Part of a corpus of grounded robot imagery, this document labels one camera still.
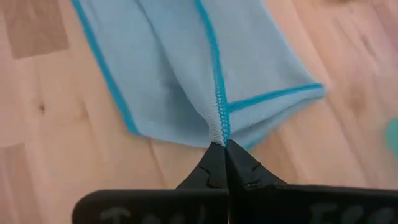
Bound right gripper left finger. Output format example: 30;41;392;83
72;141;230;224

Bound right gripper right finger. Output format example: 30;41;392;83
226;139;398;224

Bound blue towel with teal edge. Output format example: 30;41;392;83
70;0;327;150

